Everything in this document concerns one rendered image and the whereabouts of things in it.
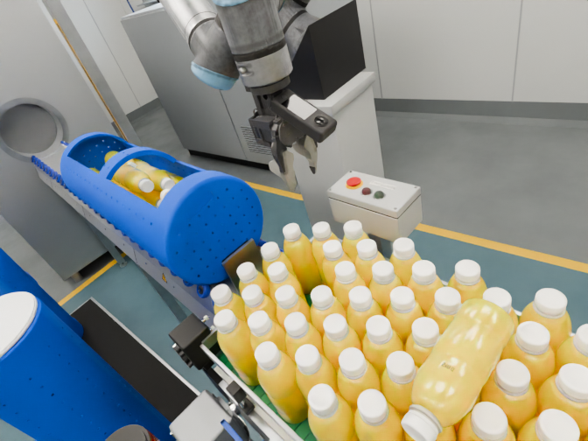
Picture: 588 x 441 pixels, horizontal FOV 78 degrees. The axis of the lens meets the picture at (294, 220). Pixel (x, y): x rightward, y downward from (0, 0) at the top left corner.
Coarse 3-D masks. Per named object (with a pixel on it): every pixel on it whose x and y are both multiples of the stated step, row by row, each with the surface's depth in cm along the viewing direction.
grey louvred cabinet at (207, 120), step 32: (320, 0) 219; (352, 0) 241; (128, 32) 338; (160, 32) 308; (160, 64) 337; (160, 96) 374; (192, 96) 337; (224, 96) 308; (192, 128) 373; (224, 128) 337; (224, 160) 381; (256, 160) 337
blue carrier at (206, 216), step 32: (64, 160) 135; (96, 160) 146; (128, 160) 110; (160, 160) 133; (96, 192) 111; (128, 192) 96; (192, 192) 82; (224, 192) 88; (128, 224) 96; (160, 224) 82; (192, 224) 84; (224, 224) 91; (256, 224) 98; (160, 256) 86; (192, 256) 87; (224, 256) 94
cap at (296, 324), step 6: (294, 312) 65; (300, 312) 64; (288, 318) 64; (294, 318) 64; (300, 318) 63; (288, 324) 63; (294, 324) 63; (300, 324) 62; (306, 324) 63; (288, 330) 62; (294, 330) 62; (300, 330) 62
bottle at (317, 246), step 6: (330, 234) 82; (312, 240) 84; (318, 240) 81; (324, 240) 81; (330, 240) 82; (336, 240) 83; (312, 246) 84; (318, 246) 82; (312, 252) 85; (318, 252) 82; (318, 258) 83; (318, 264) 85; (318, 270) 88; (324, 282) 89
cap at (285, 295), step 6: (282, 288) 70; (288, 288) 70; (276, 294) 69; (282, 294) 69; (288, 294) 68; (294, 294) 69; (276, 300) 69; (282, 300) 68; (288, 300) 68; (294, 300) 69
